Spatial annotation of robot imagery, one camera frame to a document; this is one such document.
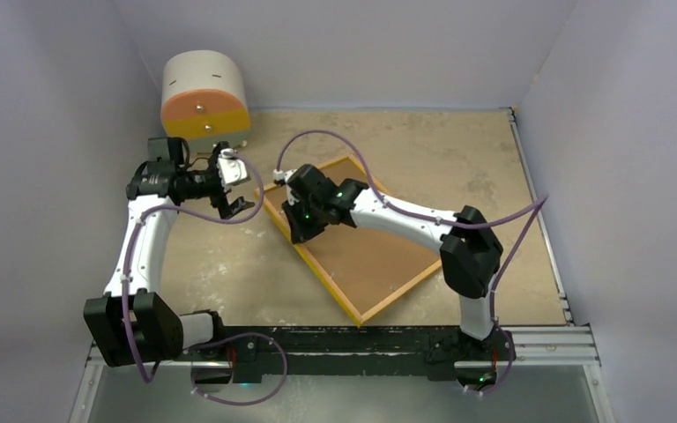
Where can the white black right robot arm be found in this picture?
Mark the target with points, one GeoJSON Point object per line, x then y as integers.
{"type": "Point", "coordinates": [469, 251]}

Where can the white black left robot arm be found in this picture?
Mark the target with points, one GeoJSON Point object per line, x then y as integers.
{"type": "Point", "coordinates": [130, 323]}

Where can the white orange yellow drawer cabinet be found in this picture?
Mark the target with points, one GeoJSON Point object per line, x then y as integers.
{"type": "Point", "coordinates": [203, 100]}

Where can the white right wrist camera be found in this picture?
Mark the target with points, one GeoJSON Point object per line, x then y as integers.
{"type": "Point", "coordinates": [281, 176]}

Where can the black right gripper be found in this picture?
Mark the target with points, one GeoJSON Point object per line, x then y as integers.
{"type": "Point", "coordinates": [301, 233]}

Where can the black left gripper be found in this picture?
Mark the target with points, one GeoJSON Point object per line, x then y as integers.
{"type": "Point", "coordinates": [225, 209]}

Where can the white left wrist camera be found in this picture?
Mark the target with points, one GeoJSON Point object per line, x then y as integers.
{"type": "Point", "coordinates": [232, 171]}

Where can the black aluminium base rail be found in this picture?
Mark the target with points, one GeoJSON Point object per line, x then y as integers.
{"type": "Point", "coordinates": [437, 353]}

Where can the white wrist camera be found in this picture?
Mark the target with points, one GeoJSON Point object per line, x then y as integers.
{"type": "Point", "coordinates": [281, 176]}
{"type": "Point", "coordinates": [232, 171]}

